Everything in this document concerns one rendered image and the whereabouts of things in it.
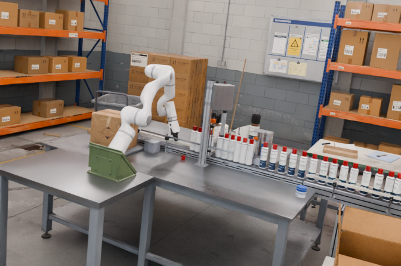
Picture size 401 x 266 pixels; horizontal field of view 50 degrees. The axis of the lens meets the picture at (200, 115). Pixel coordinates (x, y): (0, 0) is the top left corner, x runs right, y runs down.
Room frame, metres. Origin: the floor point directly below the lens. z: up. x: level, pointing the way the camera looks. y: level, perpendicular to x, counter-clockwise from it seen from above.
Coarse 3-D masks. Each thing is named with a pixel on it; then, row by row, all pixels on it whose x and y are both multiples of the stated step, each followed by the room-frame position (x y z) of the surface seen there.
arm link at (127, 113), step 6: (126, 108) 3.05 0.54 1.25; (132, 108) 3.05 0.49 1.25; (120, 114) 3.04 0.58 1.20; (126, 114) 3.01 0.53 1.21; (132, 114) 3.00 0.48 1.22; (126, 120) 2.98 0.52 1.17; (132, 120) 3.00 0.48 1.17; (126, 126) 2.93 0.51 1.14; (126, 132) 2.89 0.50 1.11; (132, 132) 2.92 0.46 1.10; (132, 138) 2.93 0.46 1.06
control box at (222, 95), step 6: (216, 84) 3.21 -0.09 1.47; (222, 84) 3.25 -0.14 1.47; (228, 84) 3.30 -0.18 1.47; (216, 90) 3.18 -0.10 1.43; (222, 90) 3.20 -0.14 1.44; (228, 90) 3.23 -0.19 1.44; (234, 90) 3.26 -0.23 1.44; (216, 96) 3.18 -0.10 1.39; (222, 96) 3.21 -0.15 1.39; (228, 96) 3.23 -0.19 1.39; (216, 102) 3.19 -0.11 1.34; (222, 102) 3.21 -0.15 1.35; (228, 102) 3.24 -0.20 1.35; (210, 108) 3.21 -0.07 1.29; (216, 108) 3.19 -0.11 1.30; (222, 108) 3.21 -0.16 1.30; (228, 108) 3.24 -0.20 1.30
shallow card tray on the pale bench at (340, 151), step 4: (324, 144) 4.40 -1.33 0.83; (324, 148) 4.37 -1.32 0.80; (328, 148) 4.39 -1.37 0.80; (332, 148) 4.38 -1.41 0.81; (336, 148) 4.37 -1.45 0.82; (340, 148) 4.35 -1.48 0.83; (344, 148) 4.34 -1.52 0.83; (324, 152) 4.18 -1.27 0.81; (328, 152) 4.17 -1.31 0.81; (332, 152) 4.15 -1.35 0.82; (336, 152) 4.14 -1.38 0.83; (340, 152) 4.27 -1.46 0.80; (344, 152) 4.29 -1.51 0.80; (348, 152) 4.31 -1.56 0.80; (352, 152) 4.31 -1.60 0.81; (356, 152) 4.30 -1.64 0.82; (344, 156) 4.12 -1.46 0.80; (348, 156) 4.10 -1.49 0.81; (352, 156) 4.09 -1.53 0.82; (356, 156) 4.08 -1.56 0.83
